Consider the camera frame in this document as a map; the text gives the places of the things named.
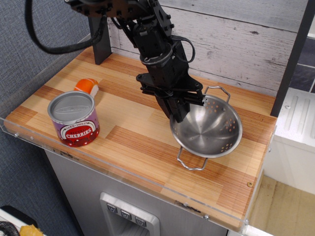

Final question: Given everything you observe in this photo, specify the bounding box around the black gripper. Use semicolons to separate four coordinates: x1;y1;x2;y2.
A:
136;40;205;123

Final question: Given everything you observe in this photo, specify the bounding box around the steel colander pot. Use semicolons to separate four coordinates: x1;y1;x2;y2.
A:
170;86;243;171

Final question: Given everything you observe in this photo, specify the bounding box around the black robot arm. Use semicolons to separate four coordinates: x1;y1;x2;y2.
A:
67;0;204;123

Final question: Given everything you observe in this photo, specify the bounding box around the purple cherries can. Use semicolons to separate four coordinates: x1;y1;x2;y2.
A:
47;90;100;148

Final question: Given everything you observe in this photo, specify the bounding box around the orange salmon sushi toy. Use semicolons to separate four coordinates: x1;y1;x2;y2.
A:
74;78;99;98

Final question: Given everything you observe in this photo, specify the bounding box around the white toy sink unit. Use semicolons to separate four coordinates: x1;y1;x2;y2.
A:
263;88;315;194

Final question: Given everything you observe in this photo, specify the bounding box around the grey toy fridge cabinet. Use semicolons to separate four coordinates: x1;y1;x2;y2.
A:
46;151;228;236

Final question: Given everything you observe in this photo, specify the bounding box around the yellow object at corner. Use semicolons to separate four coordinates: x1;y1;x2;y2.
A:
19;225;44;236

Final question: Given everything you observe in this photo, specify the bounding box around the white black corner object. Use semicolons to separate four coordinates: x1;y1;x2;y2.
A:
0;206;38;236

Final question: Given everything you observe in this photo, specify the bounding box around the black left support post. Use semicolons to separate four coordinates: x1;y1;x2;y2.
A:
88;17;112;65

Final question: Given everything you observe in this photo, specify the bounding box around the black support post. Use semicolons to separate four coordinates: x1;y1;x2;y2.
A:
88;17;112;65
270;0;315;117

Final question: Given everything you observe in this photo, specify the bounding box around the black braided cable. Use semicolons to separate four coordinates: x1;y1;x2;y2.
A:
25;0;108;55

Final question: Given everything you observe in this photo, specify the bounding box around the black right support post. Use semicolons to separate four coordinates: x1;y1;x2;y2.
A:
270;0;315;117

